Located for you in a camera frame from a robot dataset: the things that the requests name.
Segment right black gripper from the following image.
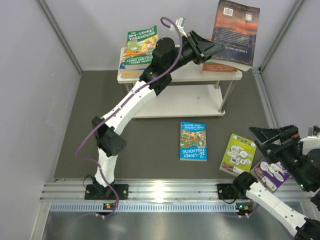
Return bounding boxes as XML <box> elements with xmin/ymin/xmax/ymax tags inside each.
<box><xmin>247</xmin><ymin>122</ymin><xmax>313</xmax><ymax>190</ymax></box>

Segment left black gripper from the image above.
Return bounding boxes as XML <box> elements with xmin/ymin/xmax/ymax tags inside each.
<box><xmin>165</xmin><ymin>29</ymin><xmax>225</xmax><ymax>74</ymax></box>

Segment orange 78-storey treehouse book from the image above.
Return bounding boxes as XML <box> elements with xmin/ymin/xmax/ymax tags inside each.
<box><xmin>201</xmin><ymin>59</ymin><xmax>238</xmax><ymax>77</ymax></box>

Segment dark tale of cities book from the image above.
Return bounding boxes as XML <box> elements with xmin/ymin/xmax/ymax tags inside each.
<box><xmin>211</xmin><ymin>0</ymin><xmax>260</xmax><ymax>72</ymax></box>

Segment green 104-storey treehouse book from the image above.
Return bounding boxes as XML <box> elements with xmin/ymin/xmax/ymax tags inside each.
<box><xmin>125</xmin><ymin>25</ymin><xmax>158</xmax><ymax>60</ymax></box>

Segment light blue storey treehouse book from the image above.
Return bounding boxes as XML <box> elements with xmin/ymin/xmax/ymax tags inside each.
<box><xmin>179</xmin><ymin>121</ymin><xmax>208</xmax><ymax>162</ymax></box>

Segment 130-storey treehouse book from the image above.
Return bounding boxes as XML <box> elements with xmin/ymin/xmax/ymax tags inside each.
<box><xmin>119</xmin><ymin>69</ymin><xmax>144</xmax><ymax>79</ymax></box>

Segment blue 91-storey treehouse book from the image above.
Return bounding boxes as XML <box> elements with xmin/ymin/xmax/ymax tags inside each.
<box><xmin>118</xmin><ymin>47</ymin><xmax>152</xmax><ymax>73</ymax></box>

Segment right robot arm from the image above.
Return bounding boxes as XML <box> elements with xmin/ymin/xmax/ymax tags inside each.
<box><xmin>231</xmin><ymin>125</ymin><xmax>320</xmax><ymax>240</ymax></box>

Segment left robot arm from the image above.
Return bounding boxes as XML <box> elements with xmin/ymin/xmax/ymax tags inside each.
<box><xmin>84</xmin><ymin>30</ymin><xmax>224</xmax><ymax>200</ymax></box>

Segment lime green cartoon book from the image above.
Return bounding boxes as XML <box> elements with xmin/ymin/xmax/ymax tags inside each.
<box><xmin>219</xmin><ymin>133</ymin><xmax>257</xmax><ymax>176</ymax></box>

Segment purple cartoon book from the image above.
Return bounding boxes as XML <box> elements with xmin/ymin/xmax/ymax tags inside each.
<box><xmin>250</xmin><ymin>158</ymin><xmax>291</xmax><ymax>193</ymax></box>

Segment white two-tier wooden shelf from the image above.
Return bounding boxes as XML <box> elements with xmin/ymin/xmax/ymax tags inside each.
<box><xmin>116</xmin><ymin>44</ymin><xmax>243</xmax><ymax>120</ymax></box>

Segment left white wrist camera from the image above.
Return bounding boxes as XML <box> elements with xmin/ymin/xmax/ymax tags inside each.
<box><xmin>169</xmin><ymin>17</ymin><xmax>187</xmax><ymax>37</ymax></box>

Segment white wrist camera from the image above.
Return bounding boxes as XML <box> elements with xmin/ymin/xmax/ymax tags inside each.
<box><xmin>300</xmin><ymin>125</ymin><xmax>320</xmax><ymax>151</ymax></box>
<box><xmin>169</xmin><ymin>17</ymin><xmax>187</xmax><ymax>37</ymax></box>

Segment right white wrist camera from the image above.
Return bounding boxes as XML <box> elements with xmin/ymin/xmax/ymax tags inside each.
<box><xmin>300</xmin><ymin>125</ymin><xmax>320</xmax><ymax>151</ymax></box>

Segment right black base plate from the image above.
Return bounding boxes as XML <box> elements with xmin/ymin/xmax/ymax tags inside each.
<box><xmin>217</xmin><ymin>183</ymin><xmax>248</xmax><ymax>201</ymax></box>

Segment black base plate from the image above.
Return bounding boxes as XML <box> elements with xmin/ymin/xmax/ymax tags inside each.
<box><xmin>84</xmin><ymin>184</ymin><xmax>129</xmax><ymax>200</ymax></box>
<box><xmin>217</xmin><ymin>183</ymin><xmax>248</xmax><ymax>201</ymax></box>

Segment aluminium mounting rail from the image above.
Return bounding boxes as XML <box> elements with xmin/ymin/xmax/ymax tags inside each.
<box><xmin>40</xmin><ymin>178</ymin><xmax>231</xmax><ymax>203</ymax></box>

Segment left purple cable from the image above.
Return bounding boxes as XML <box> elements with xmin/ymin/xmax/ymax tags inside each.
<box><xmin>75</xmin><ymin>16</ymin><xmax>185</xmax><ymax>219</ymax></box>

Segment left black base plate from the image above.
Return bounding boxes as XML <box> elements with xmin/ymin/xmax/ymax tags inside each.
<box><xmin>84</xmin><ymin>184</ymin><xmax>129</xmax><ymax>200</ymax></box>

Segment slotted grey cable duct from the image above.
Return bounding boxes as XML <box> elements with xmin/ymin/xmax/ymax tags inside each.
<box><xmin>49</xmin><ymin>202</ymin><xmax>252</xmax><ymax>213</ymax></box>

